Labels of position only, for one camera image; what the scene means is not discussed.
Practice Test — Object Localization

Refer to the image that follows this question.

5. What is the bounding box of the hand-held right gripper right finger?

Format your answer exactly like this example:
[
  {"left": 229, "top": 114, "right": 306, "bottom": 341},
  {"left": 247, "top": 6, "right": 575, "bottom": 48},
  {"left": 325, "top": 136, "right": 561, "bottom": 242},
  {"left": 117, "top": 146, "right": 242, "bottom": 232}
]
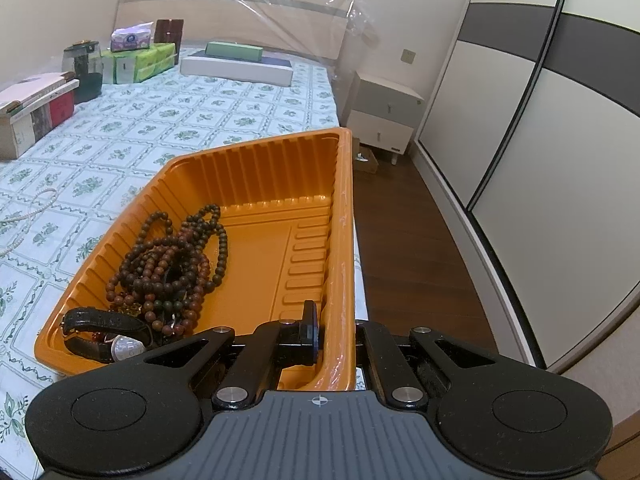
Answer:
[{"left": 354, "top": 320, "right": 501, "bottom": 407}]

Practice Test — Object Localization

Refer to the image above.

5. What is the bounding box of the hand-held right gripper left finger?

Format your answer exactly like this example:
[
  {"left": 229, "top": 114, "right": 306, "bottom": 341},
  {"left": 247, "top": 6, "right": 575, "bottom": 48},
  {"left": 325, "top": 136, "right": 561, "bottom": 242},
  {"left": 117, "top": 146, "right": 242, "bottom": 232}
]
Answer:
[{"left": 142, "top": 299, "right": 322, "bottom": 410}]

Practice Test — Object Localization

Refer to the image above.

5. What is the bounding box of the orange plastic tray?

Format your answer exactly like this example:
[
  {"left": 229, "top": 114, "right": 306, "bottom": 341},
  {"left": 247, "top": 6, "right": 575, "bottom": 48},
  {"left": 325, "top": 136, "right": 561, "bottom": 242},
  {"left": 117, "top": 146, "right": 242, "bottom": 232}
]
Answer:
[{"left": 34, "top": 127, "right": 358, "bottom": 392}]

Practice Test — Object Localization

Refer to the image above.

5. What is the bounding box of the small black bead necklace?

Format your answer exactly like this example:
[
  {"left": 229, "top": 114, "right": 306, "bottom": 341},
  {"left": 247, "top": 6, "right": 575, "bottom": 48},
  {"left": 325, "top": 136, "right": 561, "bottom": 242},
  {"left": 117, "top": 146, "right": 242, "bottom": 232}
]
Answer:
[{"left": 182, "top": 204, "right": 229, "bottom": 286}]

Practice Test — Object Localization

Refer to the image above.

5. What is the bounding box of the brown wooden bead necklace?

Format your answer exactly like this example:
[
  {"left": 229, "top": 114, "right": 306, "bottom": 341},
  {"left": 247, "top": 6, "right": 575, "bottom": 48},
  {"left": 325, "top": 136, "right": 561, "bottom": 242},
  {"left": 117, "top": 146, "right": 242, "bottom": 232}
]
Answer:
[{"left": 105, "top": 211, "right": 216, "bottom": 338}]

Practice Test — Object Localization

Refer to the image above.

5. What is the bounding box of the black strap wristwatch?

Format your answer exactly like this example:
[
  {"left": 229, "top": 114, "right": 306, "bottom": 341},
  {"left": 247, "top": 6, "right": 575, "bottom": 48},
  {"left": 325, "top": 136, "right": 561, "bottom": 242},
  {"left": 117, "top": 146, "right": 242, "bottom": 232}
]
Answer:
[{"left": 61, "top": 308, "right": 152, "bottom": 364}]

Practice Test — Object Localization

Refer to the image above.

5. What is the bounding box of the thin silver chain necklace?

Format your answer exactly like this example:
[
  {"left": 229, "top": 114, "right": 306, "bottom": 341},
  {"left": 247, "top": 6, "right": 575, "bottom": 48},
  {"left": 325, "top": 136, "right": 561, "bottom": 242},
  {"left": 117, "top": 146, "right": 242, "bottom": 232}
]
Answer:
[{"left": 0, "top": 189, "right": 58, "bottom": 256}]

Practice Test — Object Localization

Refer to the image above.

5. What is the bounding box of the small cardboard box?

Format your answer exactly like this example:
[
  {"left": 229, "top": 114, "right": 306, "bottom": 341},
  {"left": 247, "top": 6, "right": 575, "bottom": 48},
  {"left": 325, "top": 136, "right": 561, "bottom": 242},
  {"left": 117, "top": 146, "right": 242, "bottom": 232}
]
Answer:
[{"left": 352, "top": 137, "right": 379, "bottom": 175}]

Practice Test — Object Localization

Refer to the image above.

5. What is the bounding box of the white nightstand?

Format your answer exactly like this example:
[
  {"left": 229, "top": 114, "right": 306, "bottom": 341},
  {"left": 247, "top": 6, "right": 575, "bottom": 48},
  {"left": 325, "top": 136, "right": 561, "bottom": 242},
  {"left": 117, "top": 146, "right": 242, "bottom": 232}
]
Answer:
[{"left": 345, "top": 70, "right": 426, "bottom": 166}]

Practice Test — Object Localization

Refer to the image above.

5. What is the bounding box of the white grey sliding wardrobe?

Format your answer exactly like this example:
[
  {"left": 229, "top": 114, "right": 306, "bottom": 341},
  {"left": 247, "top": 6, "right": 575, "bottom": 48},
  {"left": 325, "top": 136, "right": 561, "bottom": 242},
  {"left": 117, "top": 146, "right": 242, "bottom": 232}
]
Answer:
[{"left": 412, "top": 0, "right": 640, "bottom": 376}]

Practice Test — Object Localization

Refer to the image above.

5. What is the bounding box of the flat white box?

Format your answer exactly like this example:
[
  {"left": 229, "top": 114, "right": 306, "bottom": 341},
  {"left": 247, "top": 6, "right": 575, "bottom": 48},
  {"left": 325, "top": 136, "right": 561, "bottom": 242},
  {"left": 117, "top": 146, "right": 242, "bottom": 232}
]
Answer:
[{"left": 180, "top": 56, "right": 295, "bottom": 87}]

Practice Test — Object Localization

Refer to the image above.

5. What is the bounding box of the long green box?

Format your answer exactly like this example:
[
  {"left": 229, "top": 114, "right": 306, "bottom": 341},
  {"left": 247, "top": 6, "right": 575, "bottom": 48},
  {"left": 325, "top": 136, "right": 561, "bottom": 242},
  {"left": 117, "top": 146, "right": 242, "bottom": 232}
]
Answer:
[{"left": 205, "top": 41, "right": 264, "bottom": 62}]

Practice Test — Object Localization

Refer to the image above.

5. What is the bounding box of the green tissue pack bundle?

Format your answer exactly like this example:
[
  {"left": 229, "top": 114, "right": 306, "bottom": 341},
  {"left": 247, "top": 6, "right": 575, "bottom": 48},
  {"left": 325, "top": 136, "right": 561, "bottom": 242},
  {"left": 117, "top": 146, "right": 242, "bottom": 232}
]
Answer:
[{"left": 101, "top": 42, "right": 177, "bottom": 85}]

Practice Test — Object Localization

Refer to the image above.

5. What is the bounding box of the plastic-wrapped wooden headboard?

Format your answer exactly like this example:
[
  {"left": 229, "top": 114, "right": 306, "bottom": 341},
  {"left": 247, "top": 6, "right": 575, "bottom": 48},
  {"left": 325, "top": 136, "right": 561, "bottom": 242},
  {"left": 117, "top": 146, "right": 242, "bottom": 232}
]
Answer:
[{"left": 115, "top": 0, "right": 353, "bottom": 66}]

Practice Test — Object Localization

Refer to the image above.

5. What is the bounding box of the black cup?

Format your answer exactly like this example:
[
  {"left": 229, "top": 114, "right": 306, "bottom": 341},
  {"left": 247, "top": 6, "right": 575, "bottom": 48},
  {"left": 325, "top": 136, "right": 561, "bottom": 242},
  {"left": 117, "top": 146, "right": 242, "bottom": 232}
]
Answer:
[{"left": 75, "top": 72, "right": 103, "bottom": 104}]

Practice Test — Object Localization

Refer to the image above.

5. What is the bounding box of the dark brown box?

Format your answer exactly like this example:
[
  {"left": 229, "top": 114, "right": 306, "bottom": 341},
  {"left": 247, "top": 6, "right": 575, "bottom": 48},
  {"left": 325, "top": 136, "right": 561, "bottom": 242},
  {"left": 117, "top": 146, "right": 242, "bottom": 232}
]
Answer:
[{"left": 154, "top": 18, "right": 184, "bottom": 45}]

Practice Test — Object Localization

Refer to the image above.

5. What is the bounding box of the purple tissue pack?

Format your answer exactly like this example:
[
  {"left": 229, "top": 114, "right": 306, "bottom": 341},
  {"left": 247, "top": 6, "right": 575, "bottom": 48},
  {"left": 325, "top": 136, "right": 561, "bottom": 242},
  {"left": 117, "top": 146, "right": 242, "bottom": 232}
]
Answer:
[{"left": 110, "top": 21, "right": 154, "bottom": 52}]

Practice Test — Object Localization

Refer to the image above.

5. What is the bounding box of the white boxed book set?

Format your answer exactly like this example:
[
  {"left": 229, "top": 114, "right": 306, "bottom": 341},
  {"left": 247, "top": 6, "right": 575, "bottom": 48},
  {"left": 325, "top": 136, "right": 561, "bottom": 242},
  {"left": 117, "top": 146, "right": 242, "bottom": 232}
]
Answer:
[{"left": 0, "top": 72, "right": 81, "bottom": 161}]

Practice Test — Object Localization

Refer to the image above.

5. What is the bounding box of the glass jar with lid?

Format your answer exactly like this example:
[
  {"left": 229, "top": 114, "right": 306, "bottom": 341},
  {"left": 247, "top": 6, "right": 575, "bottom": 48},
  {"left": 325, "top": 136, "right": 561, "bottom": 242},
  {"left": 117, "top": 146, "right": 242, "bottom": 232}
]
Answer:
[{"left": 62, "top": 40, "right": 104, "bottom": 78}]

